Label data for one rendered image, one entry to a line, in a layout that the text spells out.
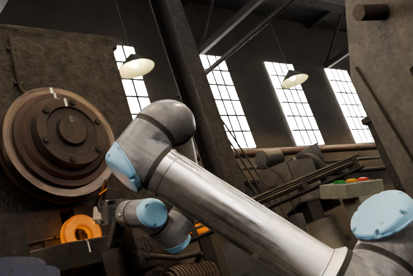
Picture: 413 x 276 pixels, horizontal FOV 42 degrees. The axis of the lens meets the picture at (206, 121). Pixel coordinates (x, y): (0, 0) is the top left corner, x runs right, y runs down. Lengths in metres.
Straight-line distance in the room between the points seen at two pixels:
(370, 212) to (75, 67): 1.70
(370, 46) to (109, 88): 2.36
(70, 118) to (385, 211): 1.29
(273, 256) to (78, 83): 1.59
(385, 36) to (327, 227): 2.50
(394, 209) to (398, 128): 3.02
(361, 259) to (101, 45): 1.88
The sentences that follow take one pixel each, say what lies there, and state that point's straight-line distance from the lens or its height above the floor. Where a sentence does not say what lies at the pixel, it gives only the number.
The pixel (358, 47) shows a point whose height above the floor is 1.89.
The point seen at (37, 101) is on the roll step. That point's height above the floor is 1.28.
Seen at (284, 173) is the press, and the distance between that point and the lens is 9.96.
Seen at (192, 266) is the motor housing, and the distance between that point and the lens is 2.11.
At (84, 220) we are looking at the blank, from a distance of 2.14.
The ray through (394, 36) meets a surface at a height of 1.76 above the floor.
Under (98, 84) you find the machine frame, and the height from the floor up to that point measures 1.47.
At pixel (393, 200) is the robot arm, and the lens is 1.29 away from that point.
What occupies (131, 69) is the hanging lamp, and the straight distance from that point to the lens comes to 9.04.
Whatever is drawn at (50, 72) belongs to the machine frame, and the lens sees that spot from 2.54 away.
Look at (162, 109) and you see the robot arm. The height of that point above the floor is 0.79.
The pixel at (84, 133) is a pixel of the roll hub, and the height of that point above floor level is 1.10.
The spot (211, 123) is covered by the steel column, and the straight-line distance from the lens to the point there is 6.56.
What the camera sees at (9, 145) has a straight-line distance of 2.11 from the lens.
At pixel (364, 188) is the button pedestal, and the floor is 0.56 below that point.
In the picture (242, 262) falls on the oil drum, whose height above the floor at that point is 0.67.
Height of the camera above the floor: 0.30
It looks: 20 degrees up
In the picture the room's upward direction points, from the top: 19 degrees counter-clockwise
